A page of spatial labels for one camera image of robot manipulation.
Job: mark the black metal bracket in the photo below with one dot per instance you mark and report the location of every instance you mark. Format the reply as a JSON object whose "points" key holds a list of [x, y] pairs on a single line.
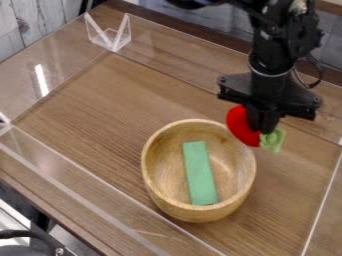
{"points": [[46, 243]]}

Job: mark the red plush strawberry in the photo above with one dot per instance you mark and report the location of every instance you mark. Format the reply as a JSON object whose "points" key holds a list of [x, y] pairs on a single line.
{"points": [[252, 137]]}

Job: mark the wooden bowl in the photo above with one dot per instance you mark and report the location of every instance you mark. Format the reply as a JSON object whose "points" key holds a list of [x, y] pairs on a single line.
{"points": [[233, 163]]}

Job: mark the clear acrylic enclosure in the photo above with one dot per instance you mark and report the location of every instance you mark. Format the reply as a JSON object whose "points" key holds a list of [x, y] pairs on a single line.
{"points": [[93, 152]]}

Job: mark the green rectangular block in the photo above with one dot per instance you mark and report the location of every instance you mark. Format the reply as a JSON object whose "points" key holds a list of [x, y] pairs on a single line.
{"points": [[199, 173]]}

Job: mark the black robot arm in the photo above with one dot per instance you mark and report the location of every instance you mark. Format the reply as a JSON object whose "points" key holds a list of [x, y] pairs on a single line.
{"points": [[286, 34]]}

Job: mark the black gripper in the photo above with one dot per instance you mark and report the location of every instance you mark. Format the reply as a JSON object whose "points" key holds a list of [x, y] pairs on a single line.
{"points": [[277, 91]]}

